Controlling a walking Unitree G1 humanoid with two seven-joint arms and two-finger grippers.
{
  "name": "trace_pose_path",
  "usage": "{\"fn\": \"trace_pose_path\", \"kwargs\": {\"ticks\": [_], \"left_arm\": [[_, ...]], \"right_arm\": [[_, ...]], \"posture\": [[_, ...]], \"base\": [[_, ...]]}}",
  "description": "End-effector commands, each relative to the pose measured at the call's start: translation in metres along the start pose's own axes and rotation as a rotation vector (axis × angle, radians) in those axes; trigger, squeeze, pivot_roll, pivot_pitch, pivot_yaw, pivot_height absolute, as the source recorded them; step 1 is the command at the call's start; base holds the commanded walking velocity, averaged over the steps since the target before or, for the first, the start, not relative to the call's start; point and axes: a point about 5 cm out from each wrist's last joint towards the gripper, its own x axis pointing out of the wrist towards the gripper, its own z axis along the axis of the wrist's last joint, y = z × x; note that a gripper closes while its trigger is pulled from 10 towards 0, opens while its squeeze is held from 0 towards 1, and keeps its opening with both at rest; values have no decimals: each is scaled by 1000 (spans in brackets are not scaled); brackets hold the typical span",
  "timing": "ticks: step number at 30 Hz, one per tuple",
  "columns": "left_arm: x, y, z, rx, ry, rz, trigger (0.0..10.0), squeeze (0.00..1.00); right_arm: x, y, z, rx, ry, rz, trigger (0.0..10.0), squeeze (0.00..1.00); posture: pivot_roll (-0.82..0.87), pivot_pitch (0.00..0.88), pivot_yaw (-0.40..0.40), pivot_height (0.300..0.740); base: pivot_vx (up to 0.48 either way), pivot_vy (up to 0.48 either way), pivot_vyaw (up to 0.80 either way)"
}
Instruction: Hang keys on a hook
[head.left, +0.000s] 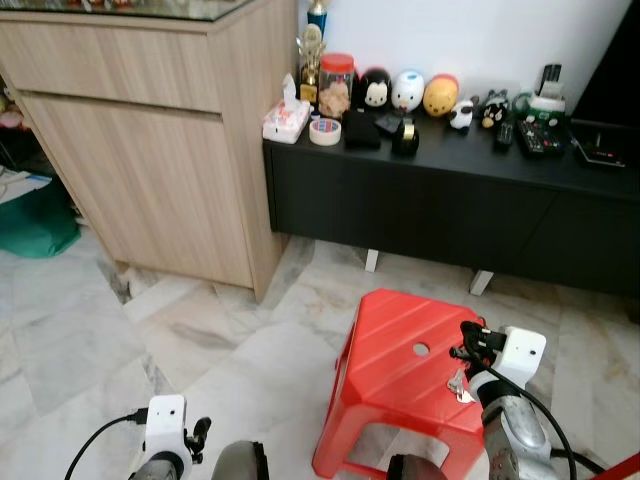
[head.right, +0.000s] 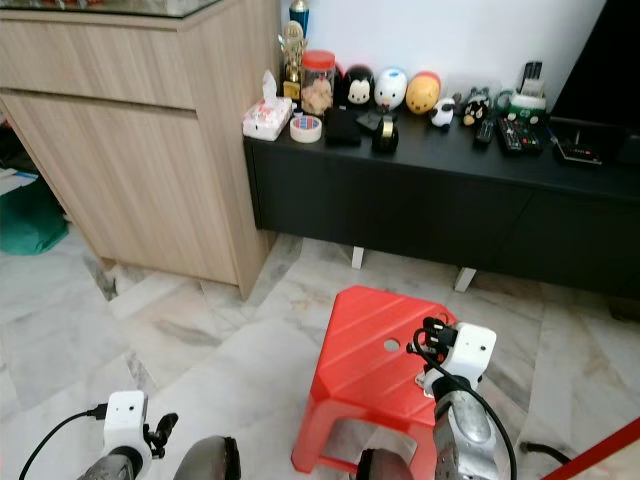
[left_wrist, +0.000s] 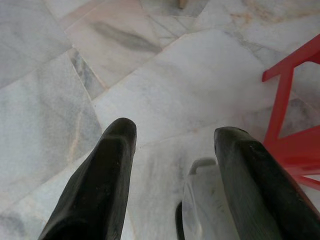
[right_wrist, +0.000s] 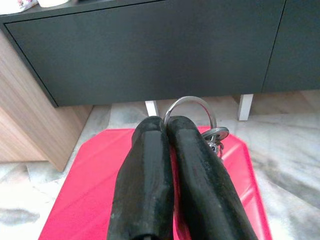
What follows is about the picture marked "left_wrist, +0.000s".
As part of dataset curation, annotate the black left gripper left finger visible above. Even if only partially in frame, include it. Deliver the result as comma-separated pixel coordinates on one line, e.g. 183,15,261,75
37,117,138,240

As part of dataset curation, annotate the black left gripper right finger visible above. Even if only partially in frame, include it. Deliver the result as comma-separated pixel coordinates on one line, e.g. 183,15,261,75
213,126,320,240

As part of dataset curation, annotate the silver robot leg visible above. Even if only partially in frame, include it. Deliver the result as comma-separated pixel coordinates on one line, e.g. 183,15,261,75
181,157,241,240

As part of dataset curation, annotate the red plastic stool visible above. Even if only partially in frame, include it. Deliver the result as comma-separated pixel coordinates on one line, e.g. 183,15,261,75
261,33,320,190

